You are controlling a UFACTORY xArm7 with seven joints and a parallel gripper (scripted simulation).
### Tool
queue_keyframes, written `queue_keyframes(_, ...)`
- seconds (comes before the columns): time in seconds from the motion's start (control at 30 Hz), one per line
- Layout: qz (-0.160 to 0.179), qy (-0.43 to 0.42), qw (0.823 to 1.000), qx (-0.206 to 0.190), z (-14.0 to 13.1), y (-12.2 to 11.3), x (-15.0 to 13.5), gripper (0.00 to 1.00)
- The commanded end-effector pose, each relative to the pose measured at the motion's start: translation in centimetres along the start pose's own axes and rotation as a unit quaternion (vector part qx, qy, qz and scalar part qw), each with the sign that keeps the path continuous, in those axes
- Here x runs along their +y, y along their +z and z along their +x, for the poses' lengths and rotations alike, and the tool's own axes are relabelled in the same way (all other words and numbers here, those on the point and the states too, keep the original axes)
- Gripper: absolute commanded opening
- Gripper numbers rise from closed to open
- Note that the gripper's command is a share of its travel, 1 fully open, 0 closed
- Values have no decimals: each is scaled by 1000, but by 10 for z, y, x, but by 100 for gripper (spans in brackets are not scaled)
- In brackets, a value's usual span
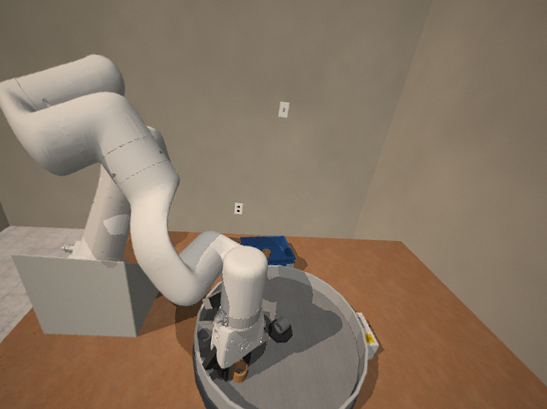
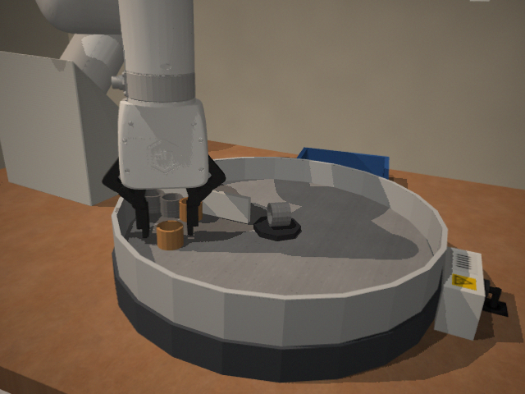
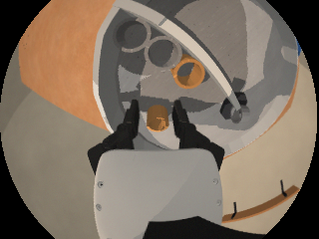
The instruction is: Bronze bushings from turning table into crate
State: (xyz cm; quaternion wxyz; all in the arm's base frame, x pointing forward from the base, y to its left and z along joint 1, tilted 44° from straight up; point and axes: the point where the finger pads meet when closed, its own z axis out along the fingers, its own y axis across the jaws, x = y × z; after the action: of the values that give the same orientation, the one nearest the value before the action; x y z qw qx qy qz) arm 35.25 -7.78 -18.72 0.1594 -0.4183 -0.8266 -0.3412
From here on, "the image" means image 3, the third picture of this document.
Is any bronze bushing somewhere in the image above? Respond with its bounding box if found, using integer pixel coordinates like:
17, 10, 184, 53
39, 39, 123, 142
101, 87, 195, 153
147, 105, 169, 131
170, 54, 205, 89

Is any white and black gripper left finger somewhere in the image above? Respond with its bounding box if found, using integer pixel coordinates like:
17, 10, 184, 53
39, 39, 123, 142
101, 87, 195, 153
88, 100, 140, 175

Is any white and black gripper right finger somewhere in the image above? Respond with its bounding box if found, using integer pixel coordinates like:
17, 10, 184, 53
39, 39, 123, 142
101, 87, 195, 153
171, 100, 225, 169

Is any grey metal bushing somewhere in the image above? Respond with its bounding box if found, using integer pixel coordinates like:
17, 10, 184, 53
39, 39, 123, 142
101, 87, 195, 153
144, 36, 182, 71
230, 105, 250, 123
113, 17, 153, 53

